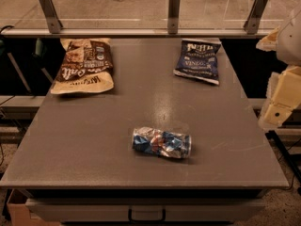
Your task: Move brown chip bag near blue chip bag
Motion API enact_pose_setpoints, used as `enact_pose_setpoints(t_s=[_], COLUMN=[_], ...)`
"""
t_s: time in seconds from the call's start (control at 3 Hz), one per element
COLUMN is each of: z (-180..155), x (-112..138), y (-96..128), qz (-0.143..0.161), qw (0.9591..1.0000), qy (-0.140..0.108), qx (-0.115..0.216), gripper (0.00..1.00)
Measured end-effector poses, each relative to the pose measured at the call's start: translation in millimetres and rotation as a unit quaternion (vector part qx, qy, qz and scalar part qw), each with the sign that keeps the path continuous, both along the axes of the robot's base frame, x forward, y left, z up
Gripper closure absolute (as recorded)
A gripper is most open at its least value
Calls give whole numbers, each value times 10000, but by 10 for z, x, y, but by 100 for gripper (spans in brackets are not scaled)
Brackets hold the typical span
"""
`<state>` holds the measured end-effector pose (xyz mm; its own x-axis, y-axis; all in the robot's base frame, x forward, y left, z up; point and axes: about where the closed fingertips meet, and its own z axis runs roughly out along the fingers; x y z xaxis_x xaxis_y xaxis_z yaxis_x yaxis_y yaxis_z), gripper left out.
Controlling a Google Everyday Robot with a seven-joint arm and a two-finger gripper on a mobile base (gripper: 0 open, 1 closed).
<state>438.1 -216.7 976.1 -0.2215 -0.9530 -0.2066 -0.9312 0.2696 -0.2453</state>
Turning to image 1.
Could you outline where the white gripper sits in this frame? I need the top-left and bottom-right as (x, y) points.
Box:
(256, 6), (301, 129)

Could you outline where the brown sea salt chip bag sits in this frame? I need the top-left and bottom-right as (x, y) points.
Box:
(51, 38), (114, 94)

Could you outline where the blue vinegar chip bag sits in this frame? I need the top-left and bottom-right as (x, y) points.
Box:
(173, 39), (221, 85)

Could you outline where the crushed blue silver can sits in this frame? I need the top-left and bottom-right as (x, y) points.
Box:
(132, 127), (192, 159)

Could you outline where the white table drawer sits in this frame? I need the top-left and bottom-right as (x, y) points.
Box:
(25, 199), (264, 223)

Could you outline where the cardboard box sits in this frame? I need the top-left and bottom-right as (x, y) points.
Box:
(7, 190), (60, 226)

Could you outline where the right metal bracket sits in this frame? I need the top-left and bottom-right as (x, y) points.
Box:
(244, 0), (268, 35)

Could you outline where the metal bracket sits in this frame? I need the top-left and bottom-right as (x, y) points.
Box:
(167, 0), (181, 34)
(244, 0), (268, 35)
(39, 0), (62, 34)

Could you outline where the middle metal bracket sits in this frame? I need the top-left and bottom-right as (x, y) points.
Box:
(167, 0), (181, 34)

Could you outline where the left metal bracket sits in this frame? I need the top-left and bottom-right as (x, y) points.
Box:
(39, 0), (62, 34)

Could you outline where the metal rail beam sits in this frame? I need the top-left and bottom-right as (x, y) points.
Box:
(2, 28), (271, 38)

